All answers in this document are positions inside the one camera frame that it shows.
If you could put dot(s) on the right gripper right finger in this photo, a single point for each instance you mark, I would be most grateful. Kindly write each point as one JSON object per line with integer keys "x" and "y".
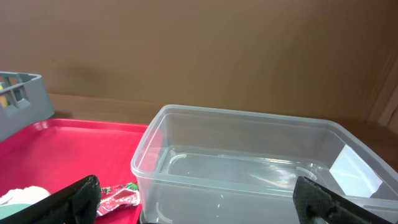
{"x": 315, "y": 203}

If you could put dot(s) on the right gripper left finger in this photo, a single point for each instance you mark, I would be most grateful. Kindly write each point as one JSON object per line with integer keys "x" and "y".
{"x": 76, "y": 204}

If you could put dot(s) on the white tissue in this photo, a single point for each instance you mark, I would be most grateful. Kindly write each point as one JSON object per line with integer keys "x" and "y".
{"x": 29, "y": 195}

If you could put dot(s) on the red snack wrapper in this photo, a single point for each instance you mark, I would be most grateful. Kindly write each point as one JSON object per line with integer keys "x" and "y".
{"x": 116, "y": 196}

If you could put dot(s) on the green bowl with food scraps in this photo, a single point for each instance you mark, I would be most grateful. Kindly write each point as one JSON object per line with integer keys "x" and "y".
{"x": 7, "y": 210}

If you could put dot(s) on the yellow plastic cup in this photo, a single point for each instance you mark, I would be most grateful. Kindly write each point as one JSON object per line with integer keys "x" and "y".
{"x": 3, "y": 101}

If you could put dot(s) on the grey dishwasher rack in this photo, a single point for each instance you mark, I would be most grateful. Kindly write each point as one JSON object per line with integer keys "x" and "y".
{"x": 28, "y": 102}

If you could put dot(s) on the red plastic tray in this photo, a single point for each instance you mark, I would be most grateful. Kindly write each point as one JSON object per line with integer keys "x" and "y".
{"x": 56, "y": 153}

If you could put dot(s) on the clear plastic bin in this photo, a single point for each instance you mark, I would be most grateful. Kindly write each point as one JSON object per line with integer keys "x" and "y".
{"x": 208, "y": 165}

